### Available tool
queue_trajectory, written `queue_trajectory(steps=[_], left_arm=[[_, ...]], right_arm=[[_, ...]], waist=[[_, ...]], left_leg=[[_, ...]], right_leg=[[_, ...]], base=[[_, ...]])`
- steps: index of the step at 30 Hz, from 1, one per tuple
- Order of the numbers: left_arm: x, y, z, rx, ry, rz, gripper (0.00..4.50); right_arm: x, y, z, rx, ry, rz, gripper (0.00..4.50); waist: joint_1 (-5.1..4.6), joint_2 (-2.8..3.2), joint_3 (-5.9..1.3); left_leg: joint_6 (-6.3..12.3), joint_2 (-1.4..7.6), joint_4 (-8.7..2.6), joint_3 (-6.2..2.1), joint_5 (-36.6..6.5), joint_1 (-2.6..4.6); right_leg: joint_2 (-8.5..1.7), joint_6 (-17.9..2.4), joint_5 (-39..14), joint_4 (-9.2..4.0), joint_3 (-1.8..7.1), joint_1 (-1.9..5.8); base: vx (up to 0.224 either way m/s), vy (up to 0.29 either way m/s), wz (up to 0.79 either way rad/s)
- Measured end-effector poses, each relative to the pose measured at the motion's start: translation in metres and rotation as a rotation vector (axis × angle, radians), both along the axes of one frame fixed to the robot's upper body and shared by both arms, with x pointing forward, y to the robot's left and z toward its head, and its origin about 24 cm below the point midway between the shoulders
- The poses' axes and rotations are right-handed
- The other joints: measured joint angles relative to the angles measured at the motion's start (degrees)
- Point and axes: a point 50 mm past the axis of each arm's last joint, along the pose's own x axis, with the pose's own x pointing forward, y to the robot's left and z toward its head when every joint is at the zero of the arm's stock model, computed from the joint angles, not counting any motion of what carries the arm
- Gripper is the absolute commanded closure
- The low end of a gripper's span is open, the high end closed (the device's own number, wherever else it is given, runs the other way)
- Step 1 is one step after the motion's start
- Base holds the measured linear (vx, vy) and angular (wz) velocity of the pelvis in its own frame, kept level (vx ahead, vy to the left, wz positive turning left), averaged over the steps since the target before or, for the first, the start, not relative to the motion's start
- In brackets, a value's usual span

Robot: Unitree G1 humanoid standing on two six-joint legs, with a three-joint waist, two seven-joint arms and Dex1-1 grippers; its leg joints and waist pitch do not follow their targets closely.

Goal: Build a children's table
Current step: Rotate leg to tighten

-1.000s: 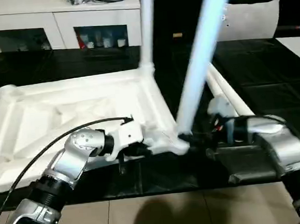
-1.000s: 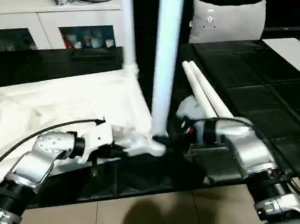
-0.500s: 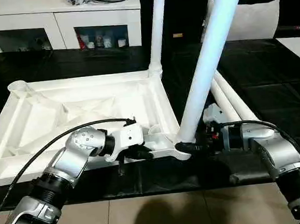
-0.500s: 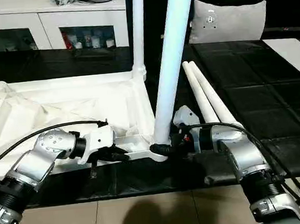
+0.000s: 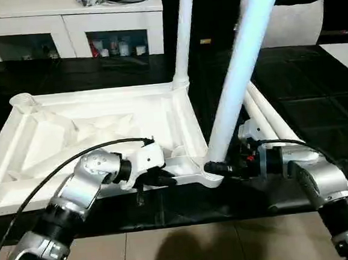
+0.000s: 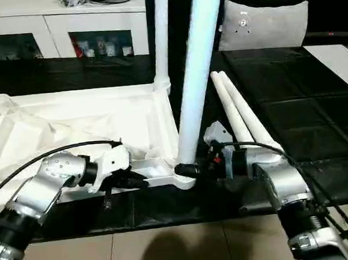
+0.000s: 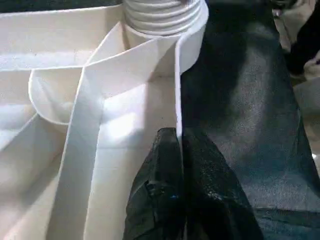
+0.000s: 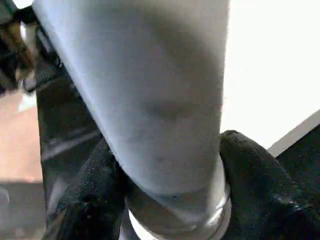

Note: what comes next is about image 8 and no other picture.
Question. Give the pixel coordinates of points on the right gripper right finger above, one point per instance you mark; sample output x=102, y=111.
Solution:
x=270, y=200

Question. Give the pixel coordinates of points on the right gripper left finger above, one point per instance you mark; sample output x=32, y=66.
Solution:
x=90, y=210

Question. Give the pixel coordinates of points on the white plastic table leg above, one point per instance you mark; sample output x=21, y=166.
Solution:
x=150, y=100

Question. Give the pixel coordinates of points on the black work mat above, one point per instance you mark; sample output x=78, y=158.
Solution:
x=65, y=125

